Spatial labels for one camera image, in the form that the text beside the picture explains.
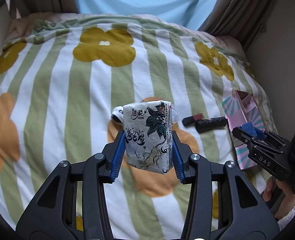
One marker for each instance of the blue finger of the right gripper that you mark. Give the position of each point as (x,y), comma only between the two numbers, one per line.
(240,137)
(253,131)

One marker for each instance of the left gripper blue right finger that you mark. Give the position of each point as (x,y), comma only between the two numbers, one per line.
(223,203)

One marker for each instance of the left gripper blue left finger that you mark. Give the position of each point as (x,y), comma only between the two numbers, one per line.
(70,204)

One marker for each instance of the black bag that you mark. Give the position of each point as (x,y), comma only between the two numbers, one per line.
(210,124)

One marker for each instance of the dark red lipstick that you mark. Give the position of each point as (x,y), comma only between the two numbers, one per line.
(192,119)

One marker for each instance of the printed tissue pack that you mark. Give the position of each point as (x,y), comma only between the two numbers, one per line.
(148,135)

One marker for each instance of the white panda sock roll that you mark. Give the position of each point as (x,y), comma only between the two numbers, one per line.
(117,115)

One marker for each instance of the person's right hand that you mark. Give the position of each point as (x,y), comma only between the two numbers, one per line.
(282,195)

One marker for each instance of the cardboard box pink patterned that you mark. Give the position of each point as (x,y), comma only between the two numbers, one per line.
(241,111)

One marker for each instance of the right brown curtain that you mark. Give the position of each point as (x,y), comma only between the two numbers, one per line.
(240,19)

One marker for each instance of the floral striped blanket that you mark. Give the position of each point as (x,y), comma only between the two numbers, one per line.
(57,92)

